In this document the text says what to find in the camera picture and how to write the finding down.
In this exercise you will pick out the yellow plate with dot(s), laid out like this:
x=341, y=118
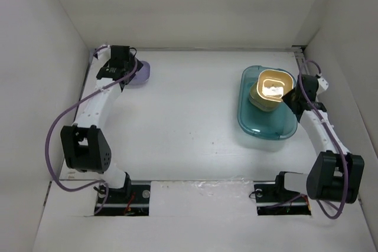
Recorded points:
x=273, y=84

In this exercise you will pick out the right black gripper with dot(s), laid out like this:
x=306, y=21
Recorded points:
x=286, y=97

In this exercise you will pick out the teal plastic bin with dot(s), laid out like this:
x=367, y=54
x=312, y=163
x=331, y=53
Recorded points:
x=279, y=124

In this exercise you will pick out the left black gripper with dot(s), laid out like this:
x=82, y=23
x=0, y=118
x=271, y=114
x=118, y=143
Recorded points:
x=131, y=65

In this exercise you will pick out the purple plate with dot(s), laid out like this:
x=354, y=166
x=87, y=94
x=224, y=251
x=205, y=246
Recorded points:
x=141, y=77

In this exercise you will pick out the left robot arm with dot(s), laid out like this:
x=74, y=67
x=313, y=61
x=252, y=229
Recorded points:
x=85, y=147

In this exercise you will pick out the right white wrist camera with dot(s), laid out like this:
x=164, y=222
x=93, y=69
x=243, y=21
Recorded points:
x=322, y=83

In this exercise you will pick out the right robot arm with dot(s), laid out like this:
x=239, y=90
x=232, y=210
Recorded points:
x=336, y=174

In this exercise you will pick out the green plate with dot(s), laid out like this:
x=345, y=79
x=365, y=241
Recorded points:
x=261, y=103

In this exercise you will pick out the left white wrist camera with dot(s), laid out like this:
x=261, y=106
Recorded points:
x=99, y=50

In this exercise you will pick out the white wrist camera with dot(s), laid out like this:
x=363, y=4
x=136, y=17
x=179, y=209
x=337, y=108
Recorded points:
x=99, y=50
x=322, y=83

